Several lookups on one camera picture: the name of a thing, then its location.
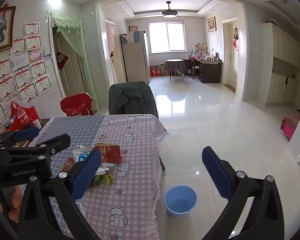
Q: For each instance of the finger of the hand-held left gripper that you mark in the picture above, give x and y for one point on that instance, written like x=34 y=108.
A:
x=26 y=133
x=57 y=143

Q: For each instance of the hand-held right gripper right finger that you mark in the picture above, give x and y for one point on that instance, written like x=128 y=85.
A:
x=216 y=172

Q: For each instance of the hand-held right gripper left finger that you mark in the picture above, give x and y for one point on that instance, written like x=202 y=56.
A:
x=86 y=177

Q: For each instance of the small white dropper bottle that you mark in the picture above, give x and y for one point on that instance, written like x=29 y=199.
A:
x=102 y=172
x=108 y=165

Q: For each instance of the small green banana bunch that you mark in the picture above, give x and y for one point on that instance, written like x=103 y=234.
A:
x=105 y=179

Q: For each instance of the red green candy wrapper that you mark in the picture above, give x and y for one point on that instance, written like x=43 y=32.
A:
x=69 y=161
x=65 y=168

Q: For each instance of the white and blue box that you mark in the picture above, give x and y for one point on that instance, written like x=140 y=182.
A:
x=80 y=156

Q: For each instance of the red snack packet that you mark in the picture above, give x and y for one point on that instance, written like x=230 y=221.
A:
x=110 y=153

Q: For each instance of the blue plastic bucket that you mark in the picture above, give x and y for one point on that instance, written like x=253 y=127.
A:
x=180 y=206

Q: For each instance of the person's left hand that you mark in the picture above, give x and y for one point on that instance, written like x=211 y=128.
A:
x=15 y=200

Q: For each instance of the white paper cup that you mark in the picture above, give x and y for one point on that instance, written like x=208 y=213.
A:
x=36 y=123

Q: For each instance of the red gift bag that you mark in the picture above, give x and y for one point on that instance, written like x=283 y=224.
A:
x=23 y=118

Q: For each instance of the grey checked tablecloth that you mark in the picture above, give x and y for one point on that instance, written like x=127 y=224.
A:
x=72 y=130

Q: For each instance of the red tote bag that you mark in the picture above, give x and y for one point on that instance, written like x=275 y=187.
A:
x=75 y=107

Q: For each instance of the pink checked bear tablecloth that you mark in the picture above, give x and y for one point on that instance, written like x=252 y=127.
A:
x=135 y=192

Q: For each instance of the brown wooden door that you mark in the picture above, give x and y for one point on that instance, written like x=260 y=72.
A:
x=70 y=80

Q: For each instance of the small photo prints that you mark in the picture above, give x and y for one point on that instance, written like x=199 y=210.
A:
x=48 y=56

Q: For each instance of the red heart door ornament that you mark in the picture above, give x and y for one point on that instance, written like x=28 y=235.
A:
x=61 y=60

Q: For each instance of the pink box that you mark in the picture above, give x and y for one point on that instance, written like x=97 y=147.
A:
x=288 y=127

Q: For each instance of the grey jacket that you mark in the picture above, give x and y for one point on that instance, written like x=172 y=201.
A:
x=142 y=100

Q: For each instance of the dark wooden desk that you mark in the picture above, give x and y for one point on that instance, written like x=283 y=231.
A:
x=210 y=72

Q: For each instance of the white door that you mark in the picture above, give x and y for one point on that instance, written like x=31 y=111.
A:
x=232 y=67

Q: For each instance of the large framed painting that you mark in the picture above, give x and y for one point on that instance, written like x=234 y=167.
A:
x=0 y=30

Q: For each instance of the dark wooden chair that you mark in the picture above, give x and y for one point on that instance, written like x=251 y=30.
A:
x=195 y=67

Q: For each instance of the silver refrigerator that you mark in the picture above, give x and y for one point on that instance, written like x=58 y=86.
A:
x=136 y=60

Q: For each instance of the round table with brown cloth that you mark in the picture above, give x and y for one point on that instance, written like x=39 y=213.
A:
x=175 y=65

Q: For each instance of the red cardboard box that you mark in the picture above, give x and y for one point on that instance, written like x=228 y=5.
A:
x=155 y=71

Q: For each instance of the green lace curtain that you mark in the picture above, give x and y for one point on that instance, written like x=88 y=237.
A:
x=67 y=22

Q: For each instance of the pink door curtain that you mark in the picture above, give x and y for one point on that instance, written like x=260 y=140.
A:
x=111 y=37

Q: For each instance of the assorted desk items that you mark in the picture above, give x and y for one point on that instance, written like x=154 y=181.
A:
x=205 y=53

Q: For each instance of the red hanging door ornament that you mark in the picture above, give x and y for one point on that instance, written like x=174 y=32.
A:
x=236 y=45

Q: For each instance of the patterned box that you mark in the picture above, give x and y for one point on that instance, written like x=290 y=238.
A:
x=133 y=29

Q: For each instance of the white framed window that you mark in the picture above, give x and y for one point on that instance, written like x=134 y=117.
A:
x=167 y=37

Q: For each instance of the ceiling fan lamp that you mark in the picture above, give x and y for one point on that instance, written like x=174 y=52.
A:
x=169 y=13

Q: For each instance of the wall of award certificates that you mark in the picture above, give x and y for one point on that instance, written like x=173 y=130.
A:
x=25 y=77

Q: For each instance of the cream wall cabinet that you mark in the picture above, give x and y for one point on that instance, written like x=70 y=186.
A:
x=282 y=55

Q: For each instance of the small framed wall picture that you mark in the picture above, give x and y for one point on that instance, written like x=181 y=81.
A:
x=211 y=24

